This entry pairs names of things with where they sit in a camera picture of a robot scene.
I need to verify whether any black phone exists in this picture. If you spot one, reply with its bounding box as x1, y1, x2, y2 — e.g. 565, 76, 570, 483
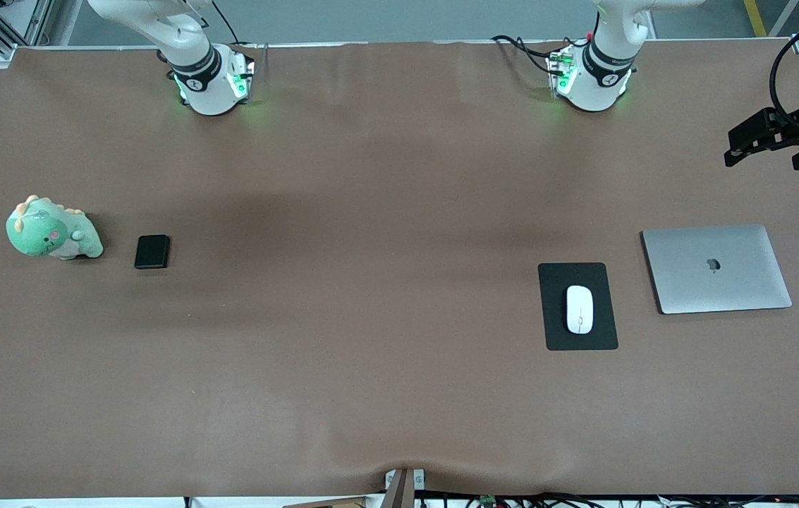
134, 234, 171, 270

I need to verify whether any white computer mouse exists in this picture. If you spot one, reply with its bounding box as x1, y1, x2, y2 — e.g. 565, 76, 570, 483
566, 284, 594, 335

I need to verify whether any black mouse pad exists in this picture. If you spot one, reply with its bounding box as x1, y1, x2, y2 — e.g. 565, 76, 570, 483
538, 262, 619, 351

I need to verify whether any green dinosaur plush toy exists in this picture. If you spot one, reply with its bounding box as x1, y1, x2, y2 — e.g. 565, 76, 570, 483
6, 195, 104, 260

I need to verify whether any silver laptop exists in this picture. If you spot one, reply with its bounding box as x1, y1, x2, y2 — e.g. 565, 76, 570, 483
640, 224, 793, 315

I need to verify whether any brown table cover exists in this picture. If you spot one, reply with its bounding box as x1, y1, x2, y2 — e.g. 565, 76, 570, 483
0, 39, 799, 499

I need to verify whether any black base cable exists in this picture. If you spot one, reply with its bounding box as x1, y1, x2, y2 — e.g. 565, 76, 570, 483
212, 0, 246, 46
491, 34, 562, 75

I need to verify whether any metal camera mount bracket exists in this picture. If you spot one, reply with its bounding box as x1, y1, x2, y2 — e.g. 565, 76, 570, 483
384, 468, 426, 508

